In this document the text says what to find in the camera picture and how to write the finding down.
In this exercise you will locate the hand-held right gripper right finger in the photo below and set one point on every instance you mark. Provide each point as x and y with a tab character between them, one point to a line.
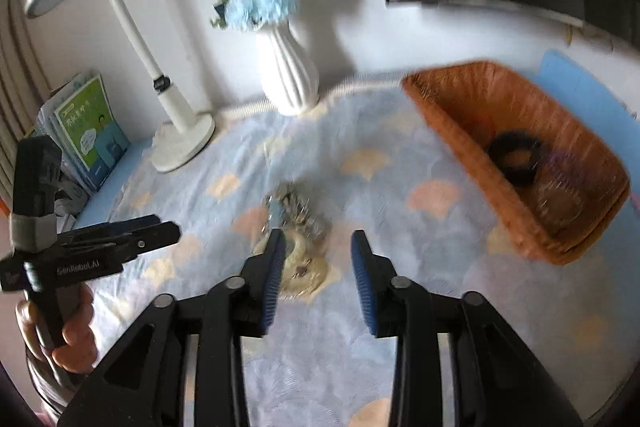
361	279

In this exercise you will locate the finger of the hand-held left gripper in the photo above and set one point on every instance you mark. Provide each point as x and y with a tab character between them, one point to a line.
150	239
131	223

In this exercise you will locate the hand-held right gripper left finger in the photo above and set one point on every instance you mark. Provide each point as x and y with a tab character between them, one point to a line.
272	279

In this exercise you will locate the silver key bunch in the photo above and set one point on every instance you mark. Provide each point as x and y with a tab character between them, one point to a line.
295	212

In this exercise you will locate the brown wicker basket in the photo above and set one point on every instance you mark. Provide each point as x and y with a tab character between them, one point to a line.
460	117

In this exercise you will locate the person's left hand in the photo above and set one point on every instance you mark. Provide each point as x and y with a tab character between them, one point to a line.
75	332

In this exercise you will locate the stack of green books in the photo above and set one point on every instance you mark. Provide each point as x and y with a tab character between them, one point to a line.
92	132

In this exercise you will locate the beige curtain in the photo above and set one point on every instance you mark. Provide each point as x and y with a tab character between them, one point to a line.
15	82

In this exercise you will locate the white desk lamp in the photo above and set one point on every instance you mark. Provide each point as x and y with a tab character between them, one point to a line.
135	37

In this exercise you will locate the grey woven mat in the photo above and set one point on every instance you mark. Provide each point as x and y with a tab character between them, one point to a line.
310	93

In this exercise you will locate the white ribbed vase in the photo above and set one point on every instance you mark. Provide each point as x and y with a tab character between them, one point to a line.
289	67

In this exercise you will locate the light blue board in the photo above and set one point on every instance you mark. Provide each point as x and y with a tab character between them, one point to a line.
580	87

